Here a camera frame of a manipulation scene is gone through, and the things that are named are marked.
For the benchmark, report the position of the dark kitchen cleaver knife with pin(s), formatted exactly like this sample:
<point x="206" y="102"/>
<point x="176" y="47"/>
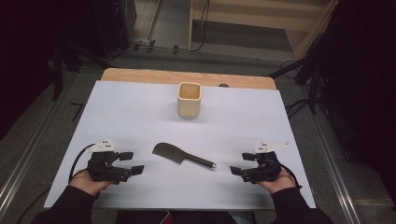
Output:
<point x="168" y="151"/>

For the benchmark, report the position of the person's right hand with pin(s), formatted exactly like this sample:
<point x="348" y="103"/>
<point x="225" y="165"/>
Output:
<point x="278" y="183"/>

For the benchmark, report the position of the beige square holder cup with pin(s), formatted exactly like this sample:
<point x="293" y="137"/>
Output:
<point x="188" y="107"/>

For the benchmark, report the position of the wooden shelf unit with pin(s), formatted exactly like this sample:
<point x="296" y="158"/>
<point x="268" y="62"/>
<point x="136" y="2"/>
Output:
<point x="249" y="15"/>

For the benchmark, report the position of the metal floor rail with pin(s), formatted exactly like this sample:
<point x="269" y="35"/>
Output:
<point x="21" y="174"/>
<point x="336" y="174"/>
<point x="202" y="59"/>

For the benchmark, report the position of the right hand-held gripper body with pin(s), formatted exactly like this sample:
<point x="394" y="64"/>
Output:
<point x="264" y="169"/>

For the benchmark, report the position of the black metal stand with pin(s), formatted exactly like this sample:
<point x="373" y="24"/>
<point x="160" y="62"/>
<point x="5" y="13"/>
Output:
<point x="313" y="90"/>
<point x="57" y="71"/>

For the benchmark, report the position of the white table mat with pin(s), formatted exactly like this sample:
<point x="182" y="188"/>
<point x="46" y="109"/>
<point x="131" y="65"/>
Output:
<point x="124" y="118"/>

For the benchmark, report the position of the wooden table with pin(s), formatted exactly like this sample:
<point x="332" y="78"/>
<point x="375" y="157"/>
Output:
<point x="140" y="76"/>

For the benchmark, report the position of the person's left hand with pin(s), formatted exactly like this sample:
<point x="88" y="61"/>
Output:
<point x="84" y="183"/>

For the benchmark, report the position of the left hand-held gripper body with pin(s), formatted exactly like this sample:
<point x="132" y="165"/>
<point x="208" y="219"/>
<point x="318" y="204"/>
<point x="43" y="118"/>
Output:
<point x="106" y="172"/>

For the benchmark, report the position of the black curtain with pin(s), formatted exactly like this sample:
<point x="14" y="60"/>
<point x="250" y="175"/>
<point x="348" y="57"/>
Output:
<point x="367" y="77"/>
<point x="37" y="46"/>

